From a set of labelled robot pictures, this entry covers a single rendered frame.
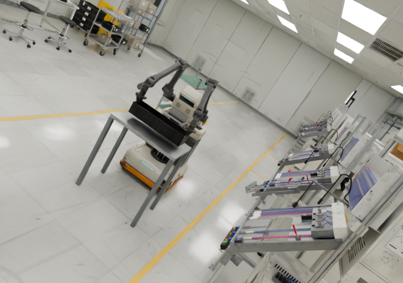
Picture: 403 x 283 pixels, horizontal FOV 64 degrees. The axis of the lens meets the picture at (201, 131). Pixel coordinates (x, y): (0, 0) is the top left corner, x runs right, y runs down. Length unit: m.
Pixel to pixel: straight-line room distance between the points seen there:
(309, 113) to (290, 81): 1.31
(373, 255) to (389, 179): 0.47
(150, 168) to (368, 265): 2.29
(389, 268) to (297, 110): 10.35
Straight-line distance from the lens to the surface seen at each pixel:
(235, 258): 3.65
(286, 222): 3.76
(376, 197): 2.12
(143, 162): 3.65
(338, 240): 2.21
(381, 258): 2.27
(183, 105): 3.42
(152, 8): 9.59
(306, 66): 12.35
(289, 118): 12.38
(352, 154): 3.53
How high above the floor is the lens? 1.88
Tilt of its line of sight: 17 degrees down
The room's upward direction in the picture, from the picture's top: 32 degrees clockwise
